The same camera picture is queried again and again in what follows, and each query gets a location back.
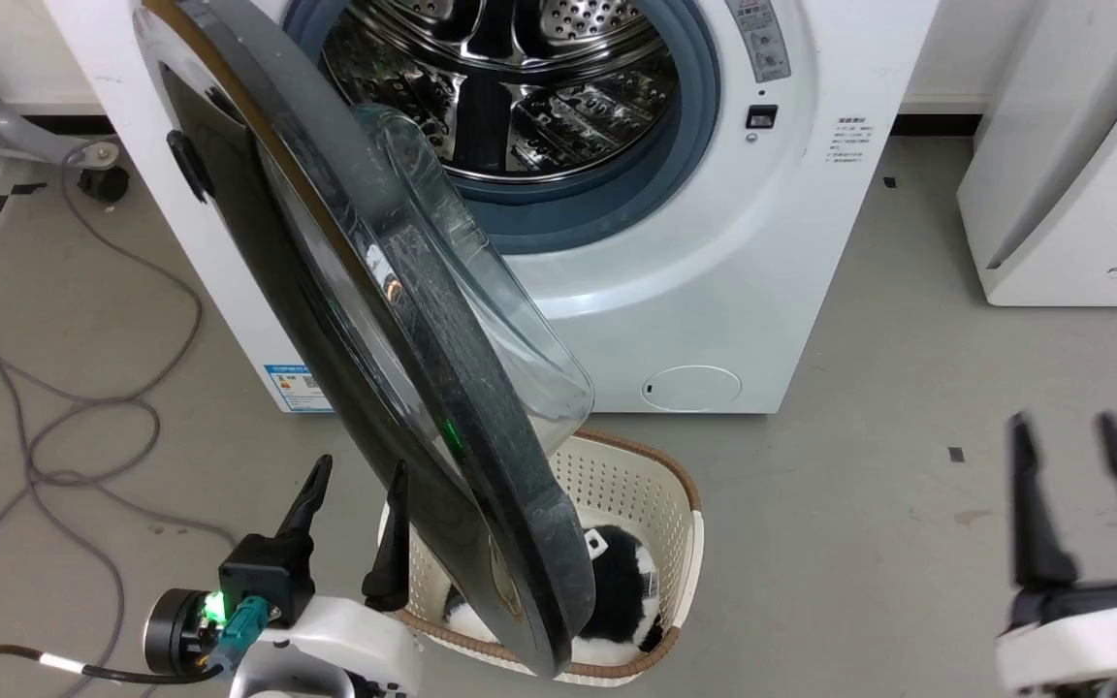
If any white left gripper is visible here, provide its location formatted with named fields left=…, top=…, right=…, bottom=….
left=229, top=454, right=422, bottom=698

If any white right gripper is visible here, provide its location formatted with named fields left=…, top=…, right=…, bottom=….
left=995, top=412, right=1117, bottom=698

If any round black glass washer door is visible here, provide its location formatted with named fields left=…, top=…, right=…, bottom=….
left=132, top=0, right=598, bottom=680

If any white front-load washing machine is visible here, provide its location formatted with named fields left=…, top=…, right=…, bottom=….
left=43, top=0, right=941, bottom=416

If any grey rubber door gasket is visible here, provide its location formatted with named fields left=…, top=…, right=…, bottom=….
left=282, top=0, right=722, bottom=255

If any blue energy label sticker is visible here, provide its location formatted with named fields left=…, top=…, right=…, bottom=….
left=265, top=364, right=335, bottom=413

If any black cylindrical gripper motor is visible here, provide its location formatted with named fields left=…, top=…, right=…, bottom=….
left=144, top=588, right=222, bottom=677

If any black and white plush toy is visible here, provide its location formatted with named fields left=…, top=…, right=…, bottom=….
left=442, top=524, right=666, bottom=668

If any cream perforated laundry basket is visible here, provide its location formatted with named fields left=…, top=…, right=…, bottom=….
left=379, top=429, right=705, bottom=687

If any white appliance with grey stripe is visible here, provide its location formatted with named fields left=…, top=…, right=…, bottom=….
left=956, top=0, right=1117, bottom=308

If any round white filter cover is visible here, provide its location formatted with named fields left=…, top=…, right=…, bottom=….
left=642, top=365, right=743, bottom=411

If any black caster wheel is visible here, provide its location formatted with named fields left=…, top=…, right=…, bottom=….
left=79, top=167, right=130, bottom=203

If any shiny steel washer drum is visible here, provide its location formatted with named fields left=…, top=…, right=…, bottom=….
left=321, top=0, right=681, bottom=185

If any grey warning label sticker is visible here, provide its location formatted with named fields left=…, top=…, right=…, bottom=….
left=725, top=0, right=792, bottom=83

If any thin black cable white label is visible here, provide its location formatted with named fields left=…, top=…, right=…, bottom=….
left=0, top=645, right=225, bottom=698

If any long grey floor cable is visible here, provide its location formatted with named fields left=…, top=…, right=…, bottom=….
left=0, top=145, right=239, bottom=698

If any grey metal frame leg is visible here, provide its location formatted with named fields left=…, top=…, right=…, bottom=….
left=0, top=19, right=123, bottom=171

